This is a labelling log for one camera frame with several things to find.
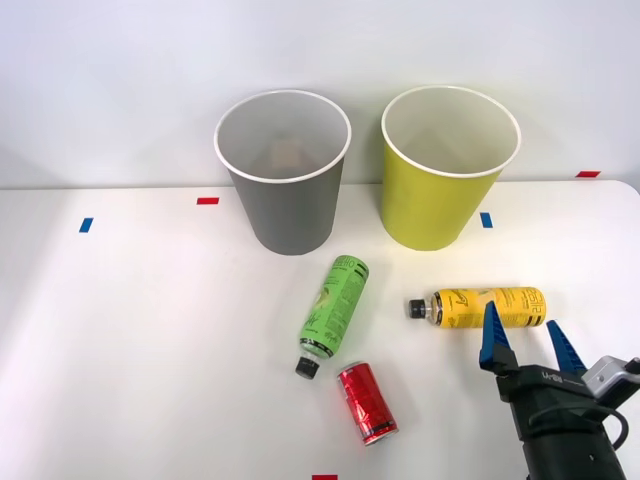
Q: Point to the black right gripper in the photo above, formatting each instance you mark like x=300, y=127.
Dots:
x=545, y=405

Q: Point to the yellow label plastic bottle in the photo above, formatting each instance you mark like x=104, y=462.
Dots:
x=460, y=310

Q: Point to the yellow-green plastic waste bin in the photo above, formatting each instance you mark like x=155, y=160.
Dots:
x=430, y=205

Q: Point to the red drink can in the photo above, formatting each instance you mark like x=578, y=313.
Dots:
x=367, y=402

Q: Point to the green label plastic bottle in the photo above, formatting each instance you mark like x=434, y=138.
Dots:
x=335, y=310

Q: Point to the grey plastic waste bin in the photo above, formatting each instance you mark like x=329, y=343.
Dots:
x=292, y=215

